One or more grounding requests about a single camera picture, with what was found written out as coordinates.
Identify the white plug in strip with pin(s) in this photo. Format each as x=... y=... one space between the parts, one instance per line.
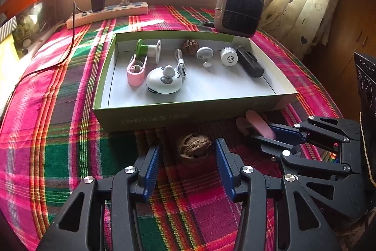
x=125 y=2

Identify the white oval mouse device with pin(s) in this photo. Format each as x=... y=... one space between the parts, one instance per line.
x=164 y=80

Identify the green white spool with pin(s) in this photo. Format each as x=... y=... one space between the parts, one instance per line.
x=149 y=50

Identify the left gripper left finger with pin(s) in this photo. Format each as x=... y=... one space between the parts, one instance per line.
x=147 y=166

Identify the white ball knob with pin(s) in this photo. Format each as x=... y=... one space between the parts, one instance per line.
x=204 y=54

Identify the white round cap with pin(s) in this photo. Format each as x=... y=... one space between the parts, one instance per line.
x=228 y=56

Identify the striped box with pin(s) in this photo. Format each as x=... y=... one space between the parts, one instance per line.
x=7 y=28

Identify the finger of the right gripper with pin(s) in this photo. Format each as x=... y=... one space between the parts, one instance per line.
x=273 y=147
x=289 y=135

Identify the black charger adapter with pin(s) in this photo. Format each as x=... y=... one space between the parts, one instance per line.
x=97 y=5

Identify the brown walnut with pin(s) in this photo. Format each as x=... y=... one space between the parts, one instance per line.
x=190 y=47
x=194 y=147

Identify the pink clip holder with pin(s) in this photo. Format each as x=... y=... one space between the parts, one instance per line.
x=136 y=70

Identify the grey black small heater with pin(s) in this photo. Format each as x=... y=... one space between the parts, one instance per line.
x=237 y=17

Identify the yellow box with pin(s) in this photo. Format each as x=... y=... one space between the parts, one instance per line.
x=9 y=66

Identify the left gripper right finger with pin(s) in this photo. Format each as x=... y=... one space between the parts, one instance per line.
x=229 y=165

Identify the black rectangular device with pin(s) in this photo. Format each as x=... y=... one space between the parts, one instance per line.
x=249 y=63

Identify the white green cardboard box tray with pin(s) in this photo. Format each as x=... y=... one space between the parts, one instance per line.
x=213 y=93

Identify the white power strip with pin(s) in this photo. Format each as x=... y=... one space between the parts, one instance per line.
x=109 y=12

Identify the pink shoehorn piece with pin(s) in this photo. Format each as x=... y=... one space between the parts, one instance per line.
x=253 y=122

